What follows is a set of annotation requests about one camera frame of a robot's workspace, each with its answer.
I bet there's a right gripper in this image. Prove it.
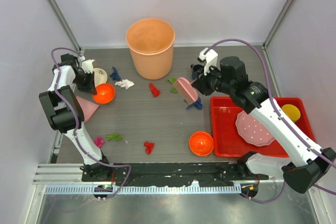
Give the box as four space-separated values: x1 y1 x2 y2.
193 63 234 96

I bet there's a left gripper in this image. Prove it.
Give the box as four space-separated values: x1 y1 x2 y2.
73 71 97 95

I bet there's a cream plate with black patch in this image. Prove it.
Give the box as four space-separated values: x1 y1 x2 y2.
93 68 108 86

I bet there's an orange bowl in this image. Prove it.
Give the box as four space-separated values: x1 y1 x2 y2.
92 83 116 104
189 131 214 156

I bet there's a pink hand brush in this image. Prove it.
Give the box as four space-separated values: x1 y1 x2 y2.
173 77 198 105

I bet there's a pink dustpan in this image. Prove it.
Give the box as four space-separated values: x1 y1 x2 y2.
76 96 100 122

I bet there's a green paper scrap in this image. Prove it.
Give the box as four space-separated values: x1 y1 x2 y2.
106 133 123 141
166 77 178 93

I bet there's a magenta paper scrap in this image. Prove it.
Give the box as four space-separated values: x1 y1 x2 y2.
93 136 104 148

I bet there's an orange bowl front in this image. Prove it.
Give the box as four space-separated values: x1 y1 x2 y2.
189 131 214 156

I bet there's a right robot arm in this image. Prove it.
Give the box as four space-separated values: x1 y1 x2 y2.
192 56 335 194

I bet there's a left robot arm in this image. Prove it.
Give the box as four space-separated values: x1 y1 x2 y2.
39 54 112 182

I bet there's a dark blue mug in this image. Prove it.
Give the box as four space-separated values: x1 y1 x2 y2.
191 64 203 80

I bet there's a blue paper scrap back left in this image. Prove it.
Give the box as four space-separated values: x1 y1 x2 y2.
109 67 121 81

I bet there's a blue paper scrap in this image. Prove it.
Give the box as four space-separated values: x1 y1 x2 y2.
186 98 203 110
109 67 121 81

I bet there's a blue paper scrap right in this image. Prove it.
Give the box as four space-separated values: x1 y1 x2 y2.
186 98 203 110

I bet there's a white paper scrap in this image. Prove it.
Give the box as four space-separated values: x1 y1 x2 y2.
114 79 134 89

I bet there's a red paper scrap centre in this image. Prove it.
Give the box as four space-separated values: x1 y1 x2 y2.
149 82 161 97

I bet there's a red paper scrap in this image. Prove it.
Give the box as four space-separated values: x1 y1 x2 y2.
144 141 155 155
149 82 161 97

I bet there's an orange plastic waste bin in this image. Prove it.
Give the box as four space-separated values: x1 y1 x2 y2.
125 18 175 80

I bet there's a red plastic tray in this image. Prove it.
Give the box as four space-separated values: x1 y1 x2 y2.
209 97 316 158

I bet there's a pink dotted plate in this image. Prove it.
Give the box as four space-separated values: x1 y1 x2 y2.
235 111 275 147

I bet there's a red paper scrap front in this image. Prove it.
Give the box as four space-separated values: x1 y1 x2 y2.
144 141 155 155

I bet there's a yellow cup in tray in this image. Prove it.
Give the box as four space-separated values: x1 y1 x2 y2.
281 104 301 122

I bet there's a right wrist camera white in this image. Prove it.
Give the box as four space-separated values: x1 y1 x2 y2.
197 48 218 76

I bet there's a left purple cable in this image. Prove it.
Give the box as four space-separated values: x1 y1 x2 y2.
50 47 132 199

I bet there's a purple cable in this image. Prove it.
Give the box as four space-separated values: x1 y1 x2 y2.
207 38 336 204
50 47 132 199

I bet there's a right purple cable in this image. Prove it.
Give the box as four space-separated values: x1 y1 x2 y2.
207 38 336 204

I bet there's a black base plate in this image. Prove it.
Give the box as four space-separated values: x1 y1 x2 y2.
80 162 269 187

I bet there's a front aluminium rail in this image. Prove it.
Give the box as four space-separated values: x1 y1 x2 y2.
33 160 321 185

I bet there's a slotted cable duct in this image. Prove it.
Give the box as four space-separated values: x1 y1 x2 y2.
45 184 242 195

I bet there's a left aluminium frame post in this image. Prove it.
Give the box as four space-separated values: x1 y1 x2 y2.
47 0 81 50

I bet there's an aluminium frame post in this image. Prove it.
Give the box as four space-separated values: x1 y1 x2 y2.
47 0 81 50
263 0 296 49

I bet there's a right aluminium frame post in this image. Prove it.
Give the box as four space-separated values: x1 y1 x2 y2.
263 0 296 49

